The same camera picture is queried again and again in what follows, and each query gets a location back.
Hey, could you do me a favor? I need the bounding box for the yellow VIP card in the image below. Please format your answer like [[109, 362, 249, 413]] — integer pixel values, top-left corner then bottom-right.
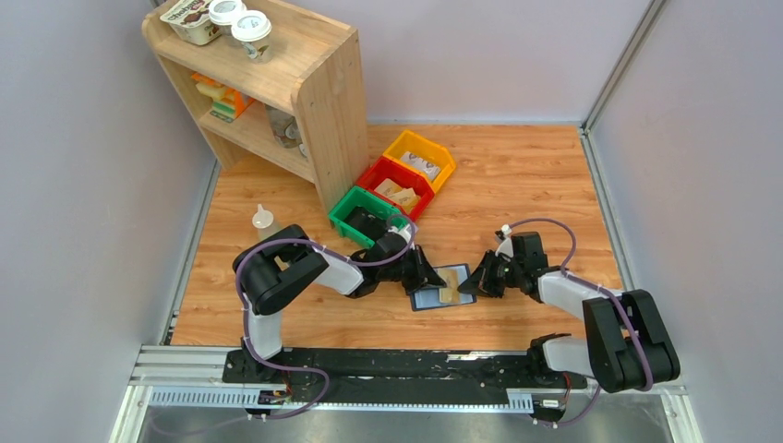
[[438, 268, 461, 305], [389, 188, 420, 213]]

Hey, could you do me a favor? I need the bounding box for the navy blue card holder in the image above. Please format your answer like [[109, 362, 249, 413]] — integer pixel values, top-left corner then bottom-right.
[[409, 263, 476, 312]]

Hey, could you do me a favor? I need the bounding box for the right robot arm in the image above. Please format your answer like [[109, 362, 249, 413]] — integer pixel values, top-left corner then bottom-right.
[[459, 232, 681, 393]]

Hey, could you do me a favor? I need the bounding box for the red plastic bin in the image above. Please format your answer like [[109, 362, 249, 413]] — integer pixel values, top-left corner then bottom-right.
[[356, 157, 436, 221]]

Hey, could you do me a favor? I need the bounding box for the white sachet in yellow bin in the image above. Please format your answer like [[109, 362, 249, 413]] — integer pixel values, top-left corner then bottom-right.
[[401, 151, 440, 182]]

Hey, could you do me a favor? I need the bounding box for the white lidded paper cup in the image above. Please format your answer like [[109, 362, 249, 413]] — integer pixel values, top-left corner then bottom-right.
[[209, 0, 247, 47]]

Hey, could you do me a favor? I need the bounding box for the clear squeeze bottle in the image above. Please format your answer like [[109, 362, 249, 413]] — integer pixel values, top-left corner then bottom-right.
[[251, 204, 283, 241]]

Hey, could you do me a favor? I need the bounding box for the wooden shelf unit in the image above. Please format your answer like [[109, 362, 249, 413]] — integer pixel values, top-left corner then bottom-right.
[[141, 1, 369, 211]]

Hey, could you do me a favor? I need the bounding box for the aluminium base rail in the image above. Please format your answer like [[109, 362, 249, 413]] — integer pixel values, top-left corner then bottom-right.
[[110, 346, 703, 442]]

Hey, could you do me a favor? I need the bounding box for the green plastic bin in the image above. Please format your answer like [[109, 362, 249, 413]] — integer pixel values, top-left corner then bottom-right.
[[329, 186, 401, 248]]

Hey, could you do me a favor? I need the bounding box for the glass jar on shelf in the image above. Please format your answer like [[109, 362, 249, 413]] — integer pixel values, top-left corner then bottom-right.
[[265, 104, 302, 149]]

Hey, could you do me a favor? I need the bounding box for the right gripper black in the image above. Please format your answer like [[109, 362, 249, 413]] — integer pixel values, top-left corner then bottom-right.
[[457, 249, 523, 299]]

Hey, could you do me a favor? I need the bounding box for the orange snack package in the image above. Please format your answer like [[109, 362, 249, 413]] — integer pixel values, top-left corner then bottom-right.
[[190, 72, 255, 123]]

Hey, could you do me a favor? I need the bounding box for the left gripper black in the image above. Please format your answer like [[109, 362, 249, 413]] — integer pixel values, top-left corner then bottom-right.
[[378, 244, 447, 293]]

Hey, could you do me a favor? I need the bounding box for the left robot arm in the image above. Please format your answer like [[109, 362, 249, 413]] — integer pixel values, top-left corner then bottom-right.
[[232, 224, 447, 383]]

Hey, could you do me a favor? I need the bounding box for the brown packet left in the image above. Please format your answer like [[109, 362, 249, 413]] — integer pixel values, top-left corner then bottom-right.
[[374, 178, 404, 198]]

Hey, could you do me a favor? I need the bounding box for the yellow plastic bin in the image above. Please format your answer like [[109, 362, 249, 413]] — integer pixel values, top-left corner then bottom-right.
[[382, 129, 456, 194]]

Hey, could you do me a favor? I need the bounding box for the black bag in green bin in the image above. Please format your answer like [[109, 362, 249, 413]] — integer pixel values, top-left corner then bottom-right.
[[344, 207, 387, 246]]

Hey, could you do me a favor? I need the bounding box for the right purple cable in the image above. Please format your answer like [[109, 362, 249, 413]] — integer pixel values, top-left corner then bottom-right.
[[498, 218, 655, 429]]

